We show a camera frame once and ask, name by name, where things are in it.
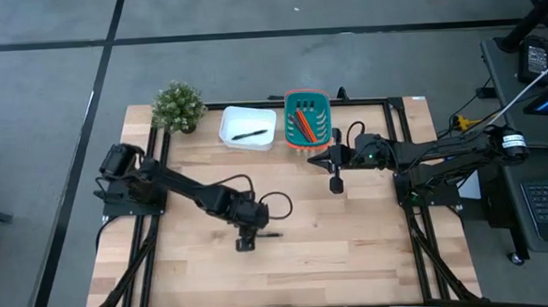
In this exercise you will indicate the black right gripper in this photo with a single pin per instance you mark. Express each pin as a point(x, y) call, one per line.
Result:
point(363, 153)

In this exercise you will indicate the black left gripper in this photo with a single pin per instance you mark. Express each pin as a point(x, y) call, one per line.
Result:
point(251, 215)

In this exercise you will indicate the black retractable pen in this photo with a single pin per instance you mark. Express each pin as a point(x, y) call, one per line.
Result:
point(271, 235)
point(249, 135)

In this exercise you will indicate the red pencil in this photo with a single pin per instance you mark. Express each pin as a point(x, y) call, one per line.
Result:
point(303, 124)

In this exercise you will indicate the dark brown pencil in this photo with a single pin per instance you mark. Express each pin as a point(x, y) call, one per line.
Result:
point(297, 126)

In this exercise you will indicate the teal basket orange rim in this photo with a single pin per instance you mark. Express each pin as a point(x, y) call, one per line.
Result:
point(320, 104)

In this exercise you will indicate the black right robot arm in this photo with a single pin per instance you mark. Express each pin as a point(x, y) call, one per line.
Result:
point(443, 149)

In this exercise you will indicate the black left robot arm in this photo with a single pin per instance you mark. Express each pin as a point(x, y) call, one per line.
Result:
point(182, 189)

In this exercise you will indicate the white plastic bin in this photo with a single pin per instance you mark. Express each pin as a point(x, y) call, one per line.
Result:
point(246, 122)

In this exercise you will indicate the potted green plant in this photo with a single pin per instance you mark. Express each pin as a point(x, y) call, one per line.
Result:
point(178, 107)

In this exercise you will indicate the black desk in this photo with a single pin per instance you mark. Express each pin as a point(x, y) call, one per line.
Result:
point(505, 89)

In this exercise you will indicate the white rod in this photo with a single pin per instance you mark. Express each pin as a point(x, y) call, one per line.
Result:
point(529, 87)

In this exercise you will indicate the black power brick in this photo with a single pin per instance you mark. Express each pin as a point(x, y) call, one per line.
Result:
point(536, 60)

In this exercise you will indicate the black stand leg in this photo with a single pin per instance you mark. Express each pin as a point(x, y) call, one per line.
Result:
point(534, 17)

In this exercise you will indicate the black aluminium table frame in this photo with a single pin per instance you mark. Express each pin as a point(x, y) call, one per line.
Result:
point(370, 101)

